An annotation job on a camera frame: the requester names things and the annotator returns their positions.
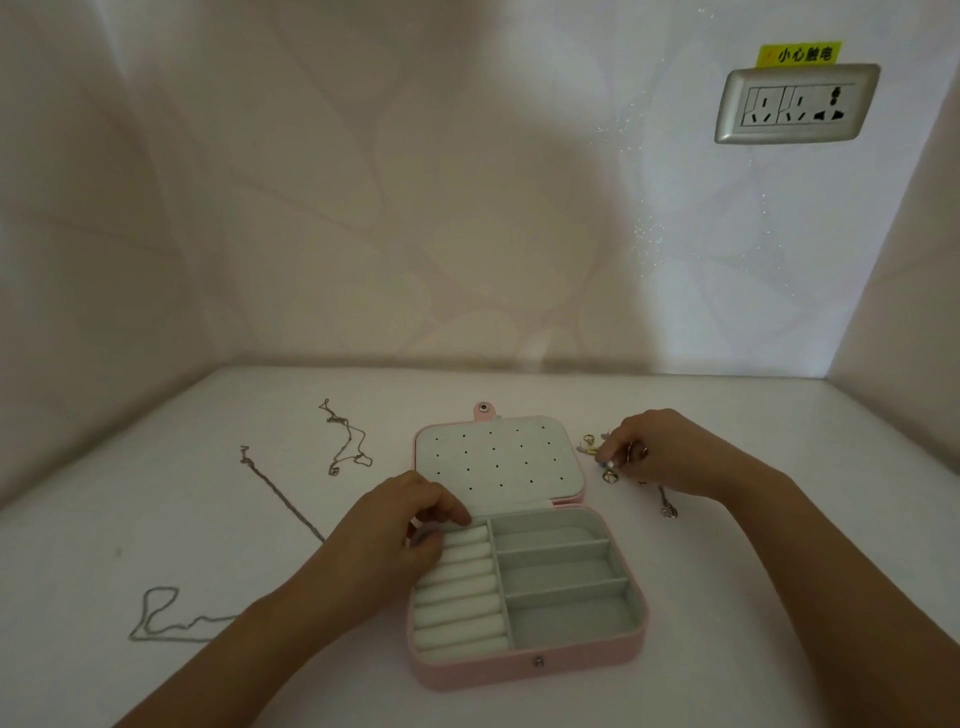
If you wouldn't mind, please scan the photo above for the silver wall power socket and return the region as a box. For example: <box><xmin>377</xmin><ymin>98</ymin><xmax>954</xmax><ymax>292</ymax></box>
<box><xmin>714</xmin><ymin>63</ymin><xmax>882</xmax><ymax>144</ymax></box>

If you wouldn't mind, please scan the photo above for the pink jewelry box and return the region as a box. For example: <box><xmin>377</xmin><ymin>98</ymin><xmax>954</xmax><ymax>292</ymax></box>
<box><xmin>405</xmin><ymin>401</ymin><xmax>651</xmax><ymax>693</ymax></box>

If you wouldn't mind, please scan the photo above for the thin silver necklace chain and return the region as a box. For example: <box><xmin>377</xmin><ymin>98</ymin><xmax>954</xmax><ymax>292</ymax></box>
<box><xmin>318</xmin><ymin>398</ymin><xmax>377</xmax><ymax>478</ymax></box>

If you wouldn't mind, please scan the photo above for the yellow warning label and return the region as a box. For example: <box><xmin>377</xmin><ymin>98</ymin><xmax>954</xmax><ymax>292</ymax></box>
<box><xmin>756</xmin><ymin>42</ymin><xmax>844</xmax><ymax>68</ymax></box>

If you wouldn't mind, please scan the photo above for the person's right hand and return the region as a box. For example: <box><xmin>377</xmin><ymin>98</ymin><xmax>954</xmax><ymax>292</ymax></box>
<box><xmin>604</xmin><ymin>408</ymin><xmax>744</xmax><ymax>502</ymax></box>

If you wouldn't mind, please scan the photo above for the person's right forearm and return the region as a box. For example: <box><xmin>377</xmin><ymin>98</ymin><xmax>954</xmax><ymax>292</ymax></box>
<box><xmin>712</xmin><ymin>448</ymin><xmax>960</xmax><ymax>728</ymax></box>

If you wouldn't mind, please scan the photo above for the person's left hand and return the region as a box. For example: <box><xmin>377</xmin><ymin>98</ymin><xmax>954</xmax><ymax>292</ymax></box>
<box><xmin>306</xmin><ymin>470</ymin><xmax>474</xmax><ymax>627</ymax></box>

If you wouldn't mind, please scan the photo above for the looped silver necklace chain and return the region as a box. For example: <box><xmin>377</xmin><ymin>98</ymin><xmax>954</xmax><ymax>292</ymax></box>
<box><xmin>126</xmin><ymin>586</ymin><xmax>243</xmax><ymax>645</ymax></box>

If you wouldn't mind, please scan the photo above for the long silver necklace chain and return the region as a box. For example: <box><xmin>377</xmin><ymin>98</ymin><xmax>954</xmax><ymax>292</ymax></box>
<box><xmin>239</xmin><ymin>444</ymin><xmax>328</xmax><ymax>543</ymax></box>

